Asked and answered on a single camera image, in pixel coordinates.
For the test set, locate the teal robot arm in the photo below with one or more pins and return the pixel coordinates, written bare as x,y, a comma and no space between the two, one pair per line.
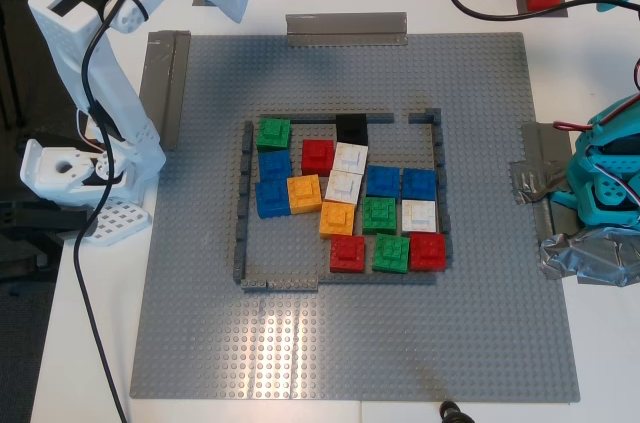
600,178

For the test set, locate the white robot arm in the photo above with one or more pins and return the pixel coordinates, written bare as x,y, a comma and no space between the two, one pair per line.
62,43

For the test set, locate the green lego cube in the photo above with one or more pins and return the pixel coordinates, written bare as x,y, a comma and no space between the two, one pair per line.
273,134
391,253
379,215

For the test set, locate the blue lego cube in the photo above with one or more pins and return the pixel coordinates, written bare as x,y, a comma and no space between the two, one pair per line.
383,181
275,165
272,199
419,184

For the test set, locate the black lego cube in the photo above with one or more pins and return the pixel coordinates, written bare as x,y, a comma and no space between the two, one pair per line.
352,129

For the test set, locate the white lego cube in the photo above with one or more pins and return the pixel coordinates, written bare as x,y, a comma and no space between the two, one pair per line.
351,158
419,215
344,187

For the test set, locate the yellow lego cube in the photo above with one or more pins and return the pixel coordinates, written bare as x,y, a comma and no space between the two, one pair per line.
336,219
304,194

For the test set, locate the small grey tape patch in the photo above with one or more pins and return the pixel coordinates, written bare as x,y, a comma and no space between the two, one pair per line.
520,3

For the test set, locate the grey tape strip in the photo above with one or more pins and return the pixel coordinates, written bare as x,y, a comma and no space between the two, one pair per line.
540,183
345,29
160,88

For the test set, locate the short dark grey brick row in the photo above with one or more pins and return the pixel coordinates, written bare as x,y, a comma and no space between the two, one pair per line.
425,118

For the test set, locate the black table clamp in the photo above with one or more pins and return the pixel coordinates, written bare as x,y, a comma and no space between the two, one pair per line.
30,218

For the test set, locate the grey studded baseplate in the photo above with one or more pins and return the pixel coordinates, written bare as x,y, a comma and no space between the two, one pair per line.
350,343

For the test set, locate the black knob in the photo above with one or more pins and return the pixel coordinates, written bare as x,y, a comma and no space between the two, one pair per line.
452,413

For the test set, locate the dark grey brick wall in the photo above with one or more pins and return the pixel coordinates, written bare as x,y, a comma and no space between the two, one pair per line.
247,143
380,118
280,284
440,153

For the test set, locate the crumpled silver duct tape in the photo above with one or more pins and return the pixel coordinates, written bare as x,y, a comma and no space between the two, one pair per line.
585,253

